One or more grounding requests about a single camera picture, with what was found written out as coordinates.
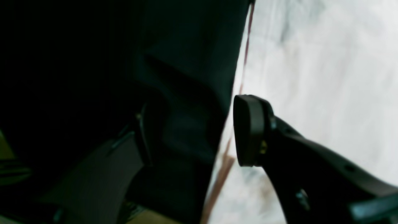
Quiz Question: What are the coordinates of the black table cloth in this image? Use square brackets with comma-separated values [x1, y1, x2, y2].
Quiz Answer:
[1, 0, 253, 224]

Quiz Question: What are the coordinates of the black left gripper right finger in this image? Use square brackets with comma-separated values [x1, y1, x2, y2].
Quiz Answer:
[233, 95, 398, 224]

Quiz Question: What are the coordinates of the pale pink T-shirt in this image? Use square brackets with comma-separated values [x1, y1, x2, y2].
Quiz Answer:
[201, 0, 398, 224]

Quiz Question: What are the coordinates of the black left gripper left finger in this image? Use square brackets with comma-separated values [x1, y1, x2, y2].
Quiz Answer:
[39, 100, 168, 224]

